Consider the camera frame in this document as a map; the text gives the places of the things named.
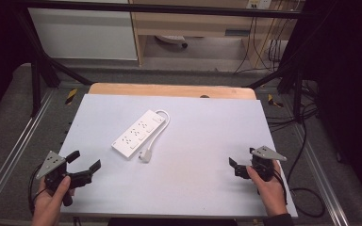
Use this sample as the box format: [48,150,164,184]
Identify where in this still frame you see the yellow black tape marker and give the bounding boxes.
[64,88,79,106]
[267,93,285,109]

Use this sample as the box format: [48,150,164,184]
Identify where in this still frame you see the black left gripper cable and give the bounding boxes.
[27,163,50,217]

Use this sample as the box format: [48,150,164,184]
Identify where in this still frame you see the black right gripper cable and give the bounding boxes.
[272,121,326,218]

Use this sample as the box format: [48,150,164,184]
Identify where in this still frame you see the white plug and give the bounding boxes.
[138,148,153,164]

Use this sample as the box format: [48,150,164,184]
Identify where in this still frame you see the white cabinet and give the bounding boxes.
[27,0,139,61]

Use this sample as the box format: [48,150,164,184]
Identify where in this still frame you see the person's left hand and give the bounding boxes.
[30,175,76,226]

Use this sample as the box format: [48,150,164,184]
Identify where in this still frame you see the white power strip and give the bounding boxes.
[110,109,167,160]

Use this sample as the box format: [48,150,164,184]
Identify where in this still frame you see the office chair base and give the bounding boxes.
[155,34,189,49]

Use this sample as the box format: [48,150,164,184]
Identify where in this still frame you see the white power strip cable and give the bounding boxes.
[145,108,172,154]

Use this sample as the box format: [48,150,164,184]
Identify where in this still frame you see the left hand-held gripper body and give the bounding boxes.
[36,150,93,207]

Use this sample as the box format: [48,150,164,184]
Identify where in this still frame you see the white table cover board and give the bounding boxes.
[58,93,299,219]

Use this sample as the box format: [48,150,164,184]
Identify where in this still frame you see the wooden table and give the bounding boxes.
[88,82,258,101]

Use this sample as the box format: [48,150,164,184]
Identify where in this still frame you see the aluminium floor rail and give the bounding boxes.
[294,125,351,226]
[0,89,58,218]

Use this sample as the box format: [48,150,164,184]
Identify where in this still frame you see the black metal frame post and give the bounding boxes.
[30,59,42,118]
[292,67,304,124]

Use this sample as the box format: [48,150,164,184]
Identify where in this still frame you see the hanging black cables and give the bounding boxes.
[234,15,293,75]

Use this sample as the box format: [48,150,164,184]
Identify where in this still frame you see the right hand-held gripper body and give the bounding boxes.
[234,145,288,184]

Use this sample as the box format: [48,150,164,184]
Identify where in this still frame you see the black curtain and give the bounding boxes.
[0,0,32,126]
[298,0,362,215]

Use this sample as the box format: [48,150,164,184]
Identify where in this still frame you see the black metal frame crossbar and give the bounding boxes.
[15,0,312,20]

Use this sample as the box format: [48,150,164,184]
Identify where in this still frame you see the white wall socket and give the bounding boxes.
[246,0,272,10]

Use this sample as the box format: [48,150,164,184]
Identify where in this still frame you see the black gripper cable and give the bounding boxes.
[272,121,326,218]
[27,163,50,217]

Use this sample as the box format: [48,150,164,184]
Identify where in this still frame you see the light wooden desk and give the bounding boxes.
[128,0,300,69]

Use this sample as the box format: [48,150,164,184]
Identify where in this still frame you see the bundle of black floor cables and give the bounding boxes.
[265,79,321,134]

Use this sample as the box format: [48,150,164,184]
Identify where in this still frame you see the person's right hand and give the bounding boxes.
[245,159,289,218]

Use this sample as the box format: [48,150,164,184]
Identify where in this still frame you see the black metal frame strut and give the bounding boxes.
[15,12,94,89]
[247,57,300,94]

